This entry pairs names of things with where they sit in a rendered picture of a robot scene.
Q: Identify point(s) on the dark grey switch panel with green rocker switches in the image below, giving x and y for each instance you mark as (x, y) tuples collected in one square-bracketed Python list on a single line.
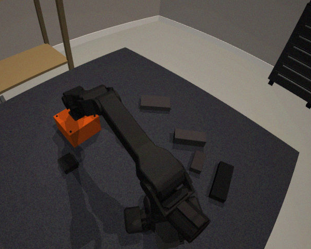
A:
[(147, 206)]

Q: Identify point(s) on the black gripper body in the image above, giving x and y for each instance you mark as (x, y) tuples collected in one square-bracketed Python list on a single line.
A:
[(136, 222)]

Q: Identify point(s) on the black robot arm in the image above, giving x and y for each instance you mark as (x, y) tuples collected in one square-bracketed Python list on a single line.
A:
[(159, 172)]

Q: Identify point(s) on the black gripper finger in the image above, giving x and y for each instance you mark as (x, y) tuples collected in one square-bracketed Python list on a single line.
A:
[(148, 225)]

